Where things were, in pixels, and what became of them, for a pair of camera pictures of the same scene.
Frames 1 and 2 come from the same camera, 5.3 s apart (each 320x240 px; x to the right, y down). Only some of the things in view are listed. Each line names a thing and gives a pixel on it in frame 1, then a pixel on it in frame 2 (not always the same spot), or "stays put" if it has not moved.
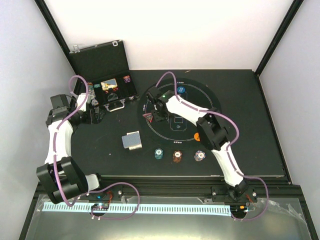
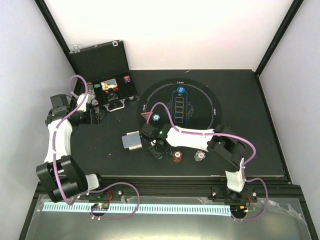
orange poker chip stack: [177, 156] stays put
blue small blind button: [181, 89] stays put
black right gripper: [156, 117] -> [156, 154]
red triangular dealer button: [149, 116] stays put
